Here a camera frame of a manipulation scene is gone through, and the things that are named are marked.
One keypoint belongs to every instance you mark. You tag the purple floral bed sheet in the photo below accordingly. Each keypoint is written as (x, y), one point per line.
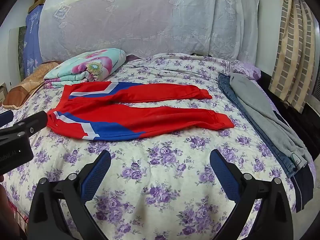
(162, 160)

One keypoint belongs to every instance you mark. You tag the beige striped curtain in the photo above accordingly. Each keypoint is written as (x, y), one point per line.
(292, 42)

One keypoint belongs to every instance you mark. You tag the blue printed box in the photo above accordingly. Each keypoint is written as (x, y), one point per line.
(32, 42)

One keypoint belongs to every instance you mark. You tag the green printed panel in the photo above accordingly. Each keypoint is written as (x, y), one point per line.
(22, 52)

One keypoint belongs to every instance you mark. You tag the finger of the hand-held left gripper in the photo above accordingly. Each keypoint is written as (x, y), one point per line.
(6, 118)
(35, 122)

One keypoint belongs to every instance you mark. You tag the red pants with blue stripes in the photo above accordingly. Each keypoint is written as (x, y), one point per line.
(150, 115)

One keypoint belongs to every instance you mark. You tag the brown cardboard box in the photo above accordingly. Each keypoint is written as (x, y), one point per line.
(36, 5)

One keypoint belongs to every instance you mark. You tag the blue jeans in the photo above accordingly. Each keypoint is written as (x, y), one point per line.
(225, 85)

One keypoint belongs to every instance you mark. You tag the dark navy garment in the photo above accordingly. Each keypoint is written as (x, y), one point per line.
(303, 185)

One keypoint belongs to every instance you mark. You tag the grey sweatpants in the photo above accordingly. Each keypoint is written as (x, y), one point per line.
(262, 115)

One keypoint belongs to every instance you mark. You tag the brown satin pillow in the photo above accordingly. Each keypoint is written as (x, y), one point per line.
(27, 85)

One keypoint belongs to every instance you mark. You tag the folded teal floral blanket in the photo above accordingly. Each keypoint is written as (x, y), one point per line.
(82, 67)

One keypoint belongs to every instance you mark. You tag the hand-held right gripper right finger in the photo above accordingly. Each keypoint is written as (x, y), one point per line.
(225, 177)

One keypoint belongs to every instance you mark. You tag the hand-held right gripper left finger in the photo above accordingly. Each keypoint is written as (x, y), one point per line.
(96, 175)

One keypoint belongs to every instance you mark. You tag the purple floral pillow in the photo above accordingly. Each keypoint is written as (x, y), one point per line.
(250, 71)

